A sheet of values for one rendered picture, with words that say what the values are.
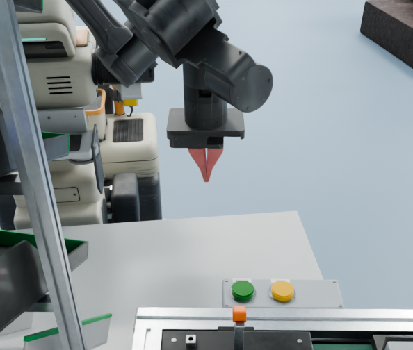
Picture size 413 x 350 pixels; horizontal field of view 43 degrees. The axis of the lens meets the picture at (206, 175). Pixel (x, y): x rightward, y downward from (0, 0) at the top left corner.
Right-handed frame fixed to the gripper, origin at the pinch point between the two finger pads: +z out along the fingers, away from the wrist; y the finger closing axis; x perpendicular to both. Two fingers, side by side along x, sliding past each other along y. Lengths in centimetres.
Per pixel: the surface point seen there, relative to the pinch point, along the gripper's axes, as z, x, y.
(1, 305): -6.1, -29.8, -18.1
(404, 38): 101, 336, 148
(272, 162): 120, 189, 34
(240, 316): 16.6, -11.6, 5.0
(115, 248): 36.7, 24.5, -21.0
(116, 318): 37.0, 5.0, -17.7
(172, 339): 26.1, -8.4, -5.6
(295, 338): 26.4, -7.7, 14.1
